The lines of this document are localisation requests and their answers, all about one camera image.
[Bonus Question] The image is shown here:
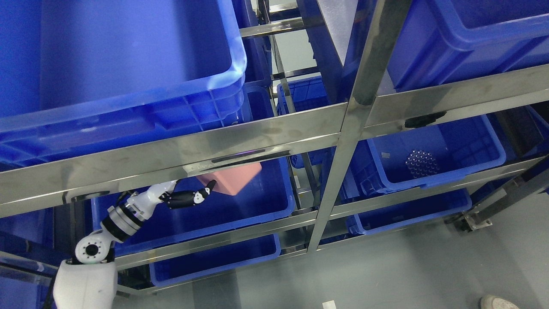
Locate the blue bin bottom middle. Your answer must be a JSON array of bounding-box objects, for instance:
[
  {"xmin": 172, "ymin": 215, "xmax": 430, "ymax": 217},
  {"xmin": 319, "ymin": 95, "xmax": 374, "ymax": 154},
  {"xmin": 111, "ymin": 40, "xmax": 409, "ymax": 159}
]
[{"xmin": 150, "ymin": 233, "xmax": 282, "ymax": 286}]

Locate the pink plastic storage box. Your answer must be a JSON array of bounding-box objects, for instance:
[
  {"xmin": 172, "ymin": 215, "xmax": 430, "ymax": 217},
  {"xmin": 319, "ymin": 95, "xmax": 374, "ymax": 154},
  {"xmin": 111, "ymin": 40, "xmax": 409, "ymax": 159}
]
[{"xmin": 196, "ymin": 163, "xmax": 262, "ymax": 196}]

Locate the blue bin with metal parts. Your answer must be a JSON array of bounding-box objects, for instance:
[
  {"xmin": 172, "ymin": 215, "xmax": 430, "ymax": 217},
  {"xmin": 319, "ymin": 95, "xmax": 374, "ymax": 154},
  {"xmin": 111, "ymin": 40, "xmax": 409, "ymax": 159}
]
[{"xmin": 340, "ymin": 115, "xmax": 506, "ymax": 201}]

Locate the blue target shelf bin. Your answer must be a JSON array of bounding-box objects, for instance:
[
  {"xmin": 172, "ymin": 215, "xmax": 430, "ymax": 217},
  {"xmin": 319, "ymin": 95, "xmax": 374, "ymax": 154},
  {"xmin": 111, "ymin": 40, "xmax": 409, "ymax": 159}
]
[{"xmin": 115, "ymin": 158, "xmax": 296, "ymax": 257}]

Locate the cluster of metal parts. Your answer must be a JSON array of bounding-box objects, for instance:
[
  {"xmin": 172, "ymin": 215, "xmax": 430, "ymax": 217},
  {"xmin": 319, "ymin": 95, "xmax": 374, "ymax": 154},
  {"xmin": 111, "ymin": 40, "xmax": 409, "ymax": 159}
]
[{"xmin": 404, "ymin": 149, "xmax": 440, "ymax": 179}]

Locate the large blue bin top left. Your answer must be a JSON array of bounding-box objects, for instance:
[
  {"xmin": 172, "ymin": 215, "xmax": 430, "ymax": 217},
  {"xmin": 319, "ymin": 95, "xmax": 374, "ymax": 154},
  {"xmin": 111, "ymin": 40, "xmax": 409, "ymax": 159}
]
[{"xmin": 0, "ymin": 0, "xmax": 249, "ymax": 170}]

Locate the shoe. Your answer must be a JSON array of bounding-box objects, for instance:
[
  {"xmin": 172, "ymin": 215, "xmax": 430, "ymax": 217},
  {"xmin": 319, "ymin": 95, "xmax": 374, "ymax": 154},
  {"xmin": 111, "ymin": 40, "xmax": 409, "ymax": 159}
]
[{"xmin": 479, "ymin": 294, "xmax": 519, "ymax": 309}]

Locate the stainless steel shelf rack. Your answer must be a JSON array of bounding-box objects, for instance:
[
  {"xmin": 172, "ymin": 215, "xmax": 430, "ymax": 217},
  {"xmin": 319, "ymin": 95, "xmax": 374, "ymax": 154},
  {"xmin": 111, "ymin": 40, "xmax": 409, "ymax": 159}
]
[{"xmin": 1, "ymin": 0, "xmax": 548, "ymax": 294}]

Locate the blue bin top right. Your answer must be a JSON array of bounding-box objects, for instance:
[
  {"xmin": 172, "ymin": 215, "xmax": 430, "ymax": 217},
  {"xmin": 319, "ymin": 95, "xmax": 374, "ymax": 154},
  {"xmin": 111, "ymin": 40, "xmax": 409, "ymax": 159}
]
[{"xmin": 387, "ymin": 0, "xmax": 549, "ymax": 92}]

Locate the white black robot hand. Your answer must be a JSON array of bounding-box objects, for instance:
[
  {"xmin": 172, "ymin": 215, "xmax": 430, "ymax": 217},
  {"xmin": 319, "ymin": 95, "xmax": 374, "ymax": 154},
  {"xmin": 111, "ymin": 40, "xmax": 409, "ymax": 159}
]
[{"xmin": 135, "ymin": 180, "xmax": 217, "ymax": 218}]

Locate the blue bin bottom right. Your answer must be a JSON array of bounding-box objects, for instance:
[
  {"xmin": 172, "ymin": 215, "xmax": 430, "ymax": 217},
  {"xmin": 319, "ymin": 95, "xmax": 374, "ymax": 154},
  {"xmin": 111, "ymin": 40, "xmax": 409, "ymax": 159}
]
[{"xmin": 346, "ymin": 189, "xmax": 472, "ymax": 236}]

